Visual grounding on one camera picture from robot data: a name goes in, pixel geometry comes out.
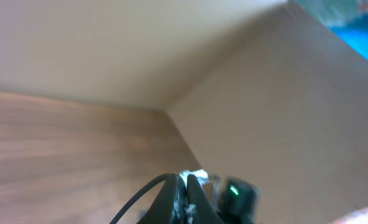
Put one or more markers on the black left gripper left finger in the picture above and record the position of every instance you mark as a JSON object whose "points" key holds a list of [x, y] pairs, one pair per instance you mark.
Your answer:
{"points": [[161, 209]]}

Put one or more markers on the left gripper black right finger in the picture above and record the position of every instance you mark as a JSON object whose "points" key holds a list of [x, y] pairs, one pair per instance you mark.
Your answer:
{"points": [[199, 210]]}

